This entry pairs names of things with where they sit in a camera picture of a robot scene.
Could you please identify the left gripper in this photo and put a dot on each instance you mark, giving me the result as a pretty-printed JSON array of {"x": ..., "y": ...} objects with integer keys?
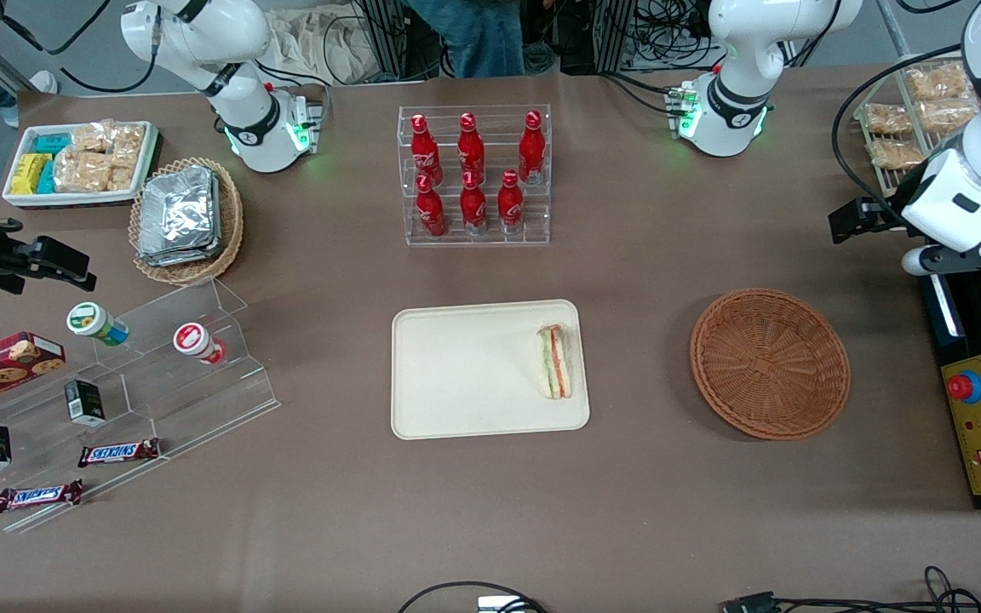
[{"x": 885, "y": 214}]

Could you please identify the triangular sandwich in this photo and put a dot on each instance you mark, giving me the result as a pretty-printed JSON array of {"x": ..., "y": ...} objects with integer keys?
[{"x": 555, "y": 362}]

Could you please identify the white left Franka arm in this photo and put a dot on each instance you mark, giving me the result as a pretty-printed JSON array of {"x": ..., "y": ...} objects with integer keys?
[{"x": 737, "y": 102}]

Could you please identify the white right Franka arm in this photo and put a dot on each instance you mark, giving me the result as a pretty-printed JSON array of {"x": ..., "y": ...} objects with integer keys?
[{"x": 248, "y": 128}]

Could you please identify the white rectangular snack tray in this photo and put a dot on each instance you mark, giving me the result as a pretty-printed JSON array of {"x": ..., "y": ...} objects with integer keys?
[{"x": 22, "y": 198}]

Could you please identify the brown round wicker basket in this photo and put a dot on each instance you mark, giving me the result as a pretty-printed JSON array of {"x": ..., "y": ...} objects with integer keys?
[{"x": 770, "y": 366}]

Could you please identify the tan oval wicker basket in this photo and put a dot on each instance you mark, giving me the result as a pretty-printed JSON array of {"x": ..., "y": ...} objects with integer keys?
[{"x": 231, "y": 221}]

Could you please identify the beige plastic tray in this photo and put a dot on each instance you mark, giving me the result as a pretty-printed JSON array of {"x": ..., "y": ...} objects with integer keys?
[{"x": 473, "y": 370}]

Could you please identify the green lid yogurt cup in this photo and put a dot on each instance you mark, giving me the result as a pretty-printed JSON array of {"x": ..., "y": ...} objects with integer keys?
[{"x": 92, "y": 322}]

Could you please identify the teal snack packet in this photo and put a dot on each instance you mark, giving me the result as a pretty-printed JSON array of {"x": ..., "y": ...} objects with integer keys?
[
  {"x": 47, "y": 177},
  {"x": 52, "y": 144}
]

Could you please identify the yellow snack packet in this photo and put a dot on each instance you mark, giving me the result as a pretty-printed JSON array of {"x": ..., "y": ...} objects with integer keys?
[{"x": 29, "y": 173}]

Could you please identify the red tartan cookie box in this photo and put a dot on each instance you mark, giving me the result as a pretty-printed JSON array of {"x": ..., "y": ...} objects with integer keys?
[{"x": 1, "y": 366}]

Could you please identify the clear bag of rice crackers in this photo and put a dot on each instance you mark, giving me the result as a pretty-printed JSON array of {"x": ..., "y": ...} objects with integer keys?
[
  {"x": 94, "y": 172},
  {"x": 111, "y": 139}
]

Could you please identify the silver foil pack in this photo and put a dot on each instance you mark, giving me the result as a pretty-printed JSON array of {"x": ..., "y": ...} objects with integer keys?
[
  {"x": 184, "y": 258},
  {"x": 177, "y": 209}
]

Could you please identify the clear acrylic stepped shelf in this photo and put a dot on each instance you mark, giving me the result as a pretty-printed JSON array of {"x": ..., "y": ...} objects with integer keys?
[{"x": 158, "y": 392}]

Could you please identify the red lid yogurt cup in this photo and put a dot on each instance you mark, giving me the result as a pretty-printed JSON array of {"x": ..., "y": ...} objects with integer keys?
[{"x": 194, "y": 340}]

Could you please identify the red emergency stop button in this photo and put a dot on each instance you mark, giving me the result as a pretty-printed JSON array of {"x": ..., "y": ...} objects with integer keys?
[{"x": 964, "y": 387}]

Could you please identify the Snickers chocolate bar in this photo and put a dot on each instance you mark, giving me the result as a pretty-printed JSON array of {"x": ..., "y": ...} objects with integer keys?
[
  {"x": 37, "y": 495},
  {"x": 118, "y": 452}
]

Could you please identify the red cola bottle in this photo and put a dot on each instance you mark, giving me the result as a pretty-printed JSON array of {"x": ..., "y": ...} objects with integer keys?
[
  {"x": 471, "y": 146},
  {"x": 509, "y": 204},
  {"x": 424, "y": 149},
  {"x": 431, "y": 211},
  {"x": 473, "y": 209},
  {"x": 530, "y": 149}
]

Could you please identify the beige cloth bag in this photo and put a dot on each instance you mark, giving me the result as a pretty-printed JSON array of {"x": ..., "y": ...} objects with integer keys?
[{"x": 320, "y": 47}]

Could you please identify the clear acrylic bottle rack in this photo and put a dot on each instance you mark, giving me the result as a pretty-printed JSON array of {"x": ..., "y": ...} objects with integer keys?
[{"x": 490, "y": 234}]

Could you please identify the standing person in blue jeans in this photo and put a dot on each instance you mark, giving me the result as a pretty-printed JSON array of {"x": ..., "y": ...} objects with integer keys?
[{"x": 473, "y": 34}]

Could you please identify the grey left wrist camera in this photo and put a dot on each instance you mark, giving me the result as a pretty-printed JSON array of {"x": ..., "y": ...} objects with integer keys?
[{"x": 946, "y": 258}]

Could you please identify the aluminium frame post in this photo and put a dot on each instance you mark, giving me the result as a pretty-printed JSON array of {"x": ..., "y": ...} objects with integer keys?
[
  {"x": 614, "y": 34},
  {"x": 387, "y": 38}
]

